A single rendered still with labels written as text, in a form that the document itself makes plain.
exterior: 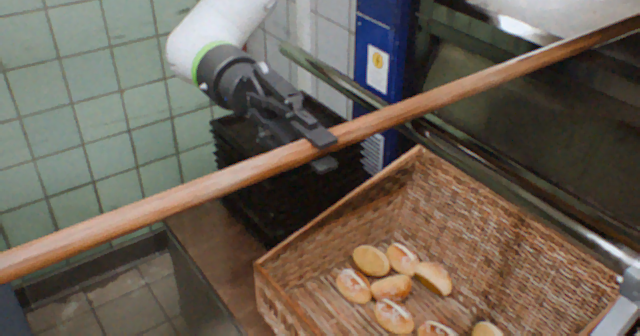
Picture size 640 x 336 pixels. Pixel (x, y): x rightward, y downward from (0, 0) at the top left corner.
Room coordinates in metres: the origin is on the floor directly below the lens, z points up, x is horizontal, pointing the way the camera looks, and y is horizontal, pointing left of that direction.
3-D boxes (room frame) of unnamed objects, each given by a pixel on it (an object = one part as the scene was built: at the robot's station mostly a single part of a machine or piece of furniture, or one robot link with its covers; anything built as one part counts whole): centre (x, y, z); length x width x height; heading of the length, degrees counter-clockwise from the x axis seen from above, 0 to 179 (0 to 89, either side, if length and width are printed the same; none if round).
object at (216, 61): (0.83, 0.14, 1.20); 0.12 x 0.06 x 0.09; 125
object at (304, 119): (0.66, 0.02, 1.23); 0.05 x 0.01 x 0.03; 35
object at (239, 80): (0.77, 0.10, 1.20); 0.09 x 0.07 x 0.08; 35
